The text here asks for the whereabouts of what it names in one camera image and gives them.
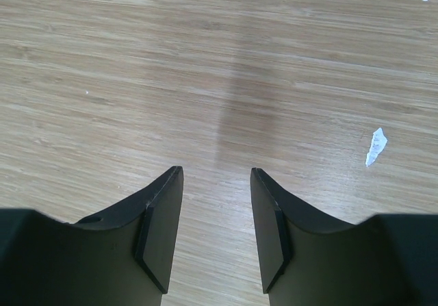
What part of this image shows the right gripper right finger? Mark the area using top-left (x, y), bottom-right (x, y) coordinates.
top-left (250, 168), bottom-right (404, 305)

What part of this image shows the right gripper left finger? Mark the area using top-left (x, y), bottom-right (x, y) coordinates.
top-left (34, 166), bottom-right (183, 305)

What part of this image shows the white paper scrap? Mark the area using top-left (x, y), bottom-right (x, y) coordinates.
top-left (365, 127), bottom-right (388, 167)

